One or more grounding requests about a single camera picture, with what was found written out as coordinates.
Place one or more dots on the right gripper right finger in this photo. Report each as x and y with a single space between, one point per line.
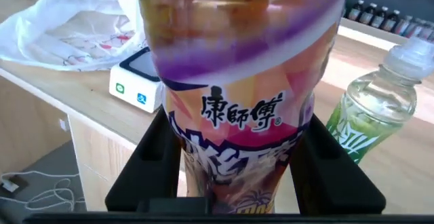
334 183

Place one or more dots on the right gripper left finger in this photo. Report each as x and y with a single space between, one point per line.
149 176

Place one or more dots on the orange purple drink bottle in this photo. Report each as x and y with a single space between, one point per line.
237 81

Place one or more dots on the white barcode scanner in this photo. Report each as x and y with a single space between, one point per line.
134 86

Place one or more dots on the white plastic shopping bag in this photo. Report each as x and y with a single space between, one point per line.
68 27

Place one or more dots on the clear green label bottle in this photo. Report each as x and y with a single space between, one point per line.
376 105

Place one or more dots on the row of bottles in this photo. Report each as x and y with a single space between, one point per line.
390 21

